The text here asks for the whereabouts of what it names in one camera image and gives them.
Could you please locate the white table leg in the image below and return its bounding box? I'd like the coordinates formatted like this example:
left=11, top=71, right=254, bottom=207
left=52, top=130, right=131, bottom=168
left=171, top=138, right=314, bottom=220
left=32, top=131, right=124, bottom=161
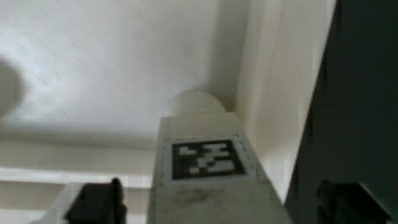
left=146, top=91, right=293, bottom=224

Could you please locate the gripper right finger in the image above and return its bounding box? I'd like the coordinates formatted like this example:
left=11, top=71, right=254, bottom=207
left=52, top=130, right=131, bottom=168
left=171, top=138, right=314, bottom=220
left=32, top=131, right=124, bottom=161
left=284, top=179, right=398, bottom=224

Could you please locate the white square tabletop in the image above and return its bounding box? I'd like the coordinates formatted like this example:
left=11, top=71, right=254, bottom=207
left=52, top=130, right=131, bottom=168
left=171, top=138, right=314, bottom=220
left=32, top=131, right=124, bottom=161
left=0, top=0, right=339, bottom=224

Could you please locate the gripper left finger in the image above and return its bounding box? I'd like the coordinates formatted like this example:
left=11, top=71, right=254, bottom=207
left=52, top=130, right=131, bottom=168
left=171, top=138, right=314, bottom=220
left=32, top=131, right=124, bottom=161
left=34, top=177, right=130, bottom=224

